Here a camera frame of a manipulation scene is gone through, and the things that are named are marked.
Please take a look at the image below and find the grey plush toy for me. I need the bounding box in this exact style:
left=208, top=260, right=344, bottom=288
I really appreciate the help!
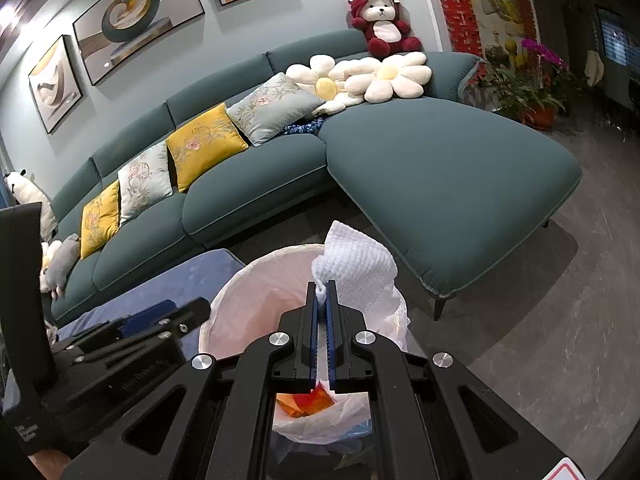
left=42, top=233, right=81, bottom=297

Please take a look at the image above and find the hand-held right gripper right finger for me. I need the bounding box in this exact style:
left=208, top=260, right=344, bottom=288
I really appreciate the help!
left=325, top=280, right=567, bottom=480

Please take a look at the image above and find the wide framed abstract picture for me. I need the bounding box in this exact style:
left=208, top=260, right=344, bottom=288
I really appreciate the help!
left=72, top=0, right=206, bottom=86

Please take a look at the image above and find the person's left hand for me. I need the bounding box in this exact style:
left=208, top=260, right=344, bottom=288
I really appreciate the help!
left=27, top=450, right=76, bottom=480

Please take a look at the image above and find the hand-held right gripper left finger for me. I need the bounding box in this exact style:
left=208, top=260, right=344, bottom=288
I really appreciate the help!
left=65, top=282, right=326, bottom=480

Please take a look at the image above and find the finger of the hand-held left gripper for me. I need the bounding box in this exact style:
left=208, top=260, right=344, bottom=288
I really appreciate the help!
left=115, top=297, right=211, bottom=339
left=75, top=324, right=192, bottom=362

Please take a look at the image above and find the red and white teddy bear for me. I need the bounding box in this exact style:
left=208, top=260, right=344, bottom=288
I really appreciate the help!
left=348, top=0, right=423, bottom=58

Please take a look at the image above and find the yellow embroidered pillow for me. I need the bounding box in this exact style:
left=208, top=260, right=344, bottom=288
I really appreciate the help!
left=166, top=102, right=249, bottom=193
left=80, top=180, right=122, bottom=260

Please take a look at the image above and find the orange plastic bag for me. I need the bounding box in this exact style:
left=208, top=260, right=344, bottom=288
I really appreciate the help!
left=276, top=384, right=337, bottom=418

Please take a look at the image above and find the red wall hanging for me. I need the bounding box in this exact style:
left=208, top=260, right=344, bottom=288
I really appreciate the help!
left=427, top=0, right=538, bottom=56

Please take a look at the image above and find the white bin with pink liner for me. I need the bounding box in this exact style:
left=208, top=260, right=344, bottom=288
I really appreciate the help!
left=199, top=243, right=412, bottom=446

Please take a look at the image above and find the dark green sofa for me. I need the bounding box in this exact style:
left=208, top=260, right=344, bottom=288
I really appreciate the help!
left=47, top=27, right=583, bottom=328

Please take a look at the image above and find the panda plush toy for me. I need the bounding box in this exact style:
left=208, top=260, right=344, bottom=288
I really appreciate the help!
left=2, top=170, right=58, bottom=243

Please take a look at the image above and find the purple orchid plant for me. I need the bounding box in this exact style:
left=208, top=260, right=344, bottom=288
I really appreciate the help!
left=520, top=37, right=569, bottom=72

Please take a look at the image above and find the blue sequin cloth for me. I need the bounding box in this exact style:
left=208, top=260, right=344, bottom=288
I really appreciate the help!
left=280, top=116, right=326, bottom=137

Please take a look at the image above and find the pale grey embroidered pillow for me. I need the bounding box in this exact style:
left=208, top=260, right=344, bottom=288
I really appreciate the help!
left=118, top=141, right=173, bottom=227
left=226, top=72, right=326, bottom=147

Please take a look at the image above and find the green potted plant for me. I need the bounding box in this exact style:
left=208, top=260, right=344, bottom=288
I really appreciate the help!
left=480, top=45, right=567, bottom=129

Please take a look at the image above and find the white embossed paper towel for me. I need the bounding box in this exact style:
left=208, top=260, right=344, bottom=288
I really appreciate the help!
left=311, top=220, right=398, bottom=331

